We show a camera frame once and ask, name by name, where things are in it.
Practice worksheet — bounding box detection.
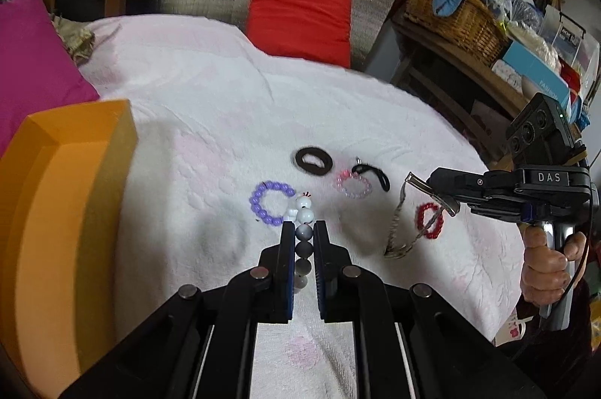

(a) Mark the pink clear bead bracelet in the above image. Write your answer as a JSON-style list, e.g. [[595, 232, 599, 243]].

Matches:
[[333, 170, 373, 201]]

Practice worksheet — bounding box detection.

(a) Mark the red bead bracelet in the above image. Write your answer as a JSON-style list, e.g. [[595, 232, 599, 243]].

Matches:
[[414, 202, 445, 239]]

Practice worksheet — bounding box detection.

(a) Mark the black thin hair elastic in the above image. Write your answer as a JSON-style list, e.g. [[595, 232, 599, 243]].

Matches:
[[352, 162, 391, 193]]

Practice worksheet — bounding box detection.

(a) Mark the orange cardboard box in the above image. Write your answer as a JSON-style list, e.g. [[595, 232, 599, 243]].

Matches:
[[1, 100, 137, 398]]

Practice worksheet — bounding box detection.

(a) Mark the person right hand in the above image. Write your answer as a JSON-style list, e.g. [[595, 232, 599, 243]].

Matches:
[[519, 224, 589, 307]]

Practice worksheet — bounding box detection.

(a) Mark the white pink towel bedspread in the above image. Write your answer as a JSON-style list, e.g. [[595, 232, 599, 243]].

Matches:
[[76, 14, 527, 399]]

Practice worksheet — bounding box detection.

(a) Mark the crumpled beige cloth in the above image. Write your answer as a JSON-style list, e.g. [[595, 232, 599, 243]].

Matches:
[[51, 15, 96, 66]]

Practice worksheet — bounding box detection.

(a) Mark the black thick hair tie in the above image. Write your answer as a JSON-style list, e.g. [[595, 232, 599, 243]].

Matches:
[[294, 146, 334, 178]]

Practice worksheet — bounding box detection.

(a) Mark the magenta cushion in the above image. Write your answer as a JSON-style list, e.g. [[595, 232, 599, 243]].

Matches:
[[0, 0, 99, 150]]

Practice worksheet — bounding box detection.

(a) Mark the wicker basket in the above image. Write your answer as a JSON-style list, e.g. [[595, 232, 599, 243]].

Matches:
[[405, 0, 509, 66]]

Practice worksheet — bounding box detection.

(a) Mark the white bead bracelet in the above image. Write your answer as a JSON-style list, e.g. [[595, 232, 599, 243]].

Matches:
[[283, 190, 315, 295]]

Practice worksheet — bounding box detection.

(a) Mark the light blue box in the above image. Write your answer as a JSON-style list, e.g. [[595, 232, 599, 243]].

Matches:
[[493, 41, 571, 117]]

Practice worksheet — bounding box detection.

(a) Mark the wooden shelf unit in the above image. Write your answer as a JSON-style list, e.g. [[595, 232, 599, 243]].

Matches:
[[391, 11, 584, 166]]

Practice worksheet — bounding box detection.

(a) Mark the metal wrist watch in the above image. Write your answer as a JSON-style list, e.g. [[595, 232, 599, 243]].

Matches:
[[384, 172, 459, 259]]

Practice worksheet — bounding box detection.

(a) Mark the purple bead bracelet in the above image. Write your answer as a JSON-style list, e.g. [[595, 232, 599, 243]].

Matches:
[[248, 180, 297, 226]]

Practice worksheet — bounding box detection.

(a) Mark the red cushion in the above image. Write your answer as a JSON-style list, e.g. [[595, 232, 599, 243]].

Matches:
[[246, 0, 352, 69]]

